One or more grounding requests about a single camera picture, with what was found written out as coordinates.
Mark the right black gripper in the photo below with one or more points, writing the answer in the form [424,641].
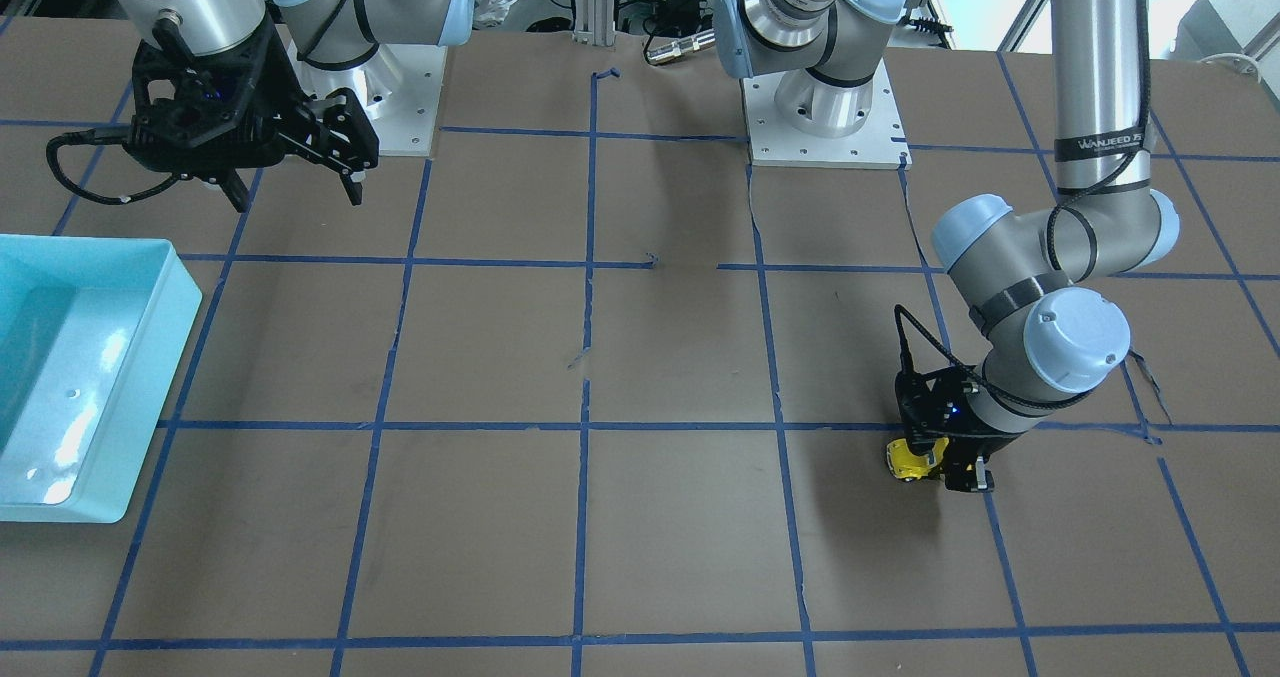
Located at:
[274,85]

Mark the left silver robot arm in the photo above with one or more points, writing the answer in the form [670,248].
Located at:
[1052,341]

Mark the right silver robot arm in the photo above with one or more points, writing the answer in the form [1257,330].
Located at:
[330,34]

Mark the brown paper table cover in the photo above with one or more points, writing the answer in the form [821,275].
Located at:
[587,394]

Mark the yellow toy beetle car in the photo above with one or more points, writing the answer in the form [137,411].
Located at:
[905,466]

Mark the light blue plastic bin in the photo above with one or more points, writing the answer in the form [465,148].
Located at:
[92,331]

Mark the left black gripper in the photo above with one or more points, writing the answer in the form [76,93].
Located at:
[985,446]

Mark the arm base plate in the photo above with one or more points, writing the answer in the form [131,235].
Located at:
[400,87]
[795,120]

